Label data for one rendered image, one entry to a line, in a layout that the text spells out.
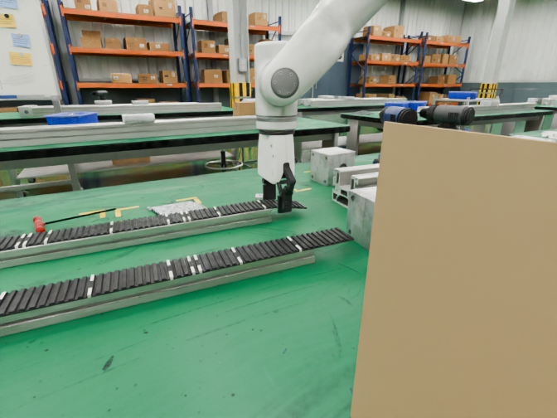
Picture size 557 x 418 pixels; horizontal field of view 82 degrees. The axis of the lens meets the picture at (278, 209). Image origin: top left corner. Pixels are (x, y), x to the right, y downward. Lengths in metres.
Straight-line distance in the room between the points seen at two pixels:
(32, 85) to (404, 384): 3.22
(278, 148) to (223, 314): 0.34
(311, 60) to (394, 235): 0.40
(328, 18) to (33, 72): 2.86
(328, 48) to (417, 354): 0.48
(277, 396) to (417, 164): 0.26
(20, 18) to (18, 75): 0.39
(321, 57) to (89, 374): 0.53
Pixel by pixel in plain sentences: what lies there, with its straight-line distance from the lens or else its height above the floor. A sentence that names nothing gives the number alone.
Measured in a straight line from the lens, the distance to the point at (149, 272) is 0.50.
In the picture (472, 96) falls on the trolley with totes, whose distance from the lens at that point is 5.61.
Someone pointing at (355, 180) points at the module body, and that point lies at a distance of 0.76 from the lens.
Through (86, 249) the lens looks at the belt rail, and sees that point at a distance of 0.67.
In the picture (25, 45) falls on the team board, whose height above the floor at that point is 1.34.
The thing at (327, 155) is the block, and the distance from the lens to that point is 0.95.
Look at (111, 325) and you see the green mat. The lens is 0.48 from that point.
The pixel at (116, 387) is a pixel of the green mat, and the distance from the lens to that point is 0.40.
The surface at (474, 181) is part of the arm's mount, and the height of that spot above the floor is 1.02.
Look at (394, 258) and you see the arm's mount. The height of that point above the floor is 0.96.
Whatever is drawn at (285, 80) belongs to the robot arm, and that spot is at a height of 1.07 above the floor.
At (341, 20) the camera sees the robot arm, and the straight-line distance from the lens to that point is 0.66.
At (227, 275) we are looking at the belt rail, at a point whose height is 0.79.
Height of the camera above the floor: 1.06
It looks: 21 degrees down
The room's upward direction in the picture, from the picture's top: straight up
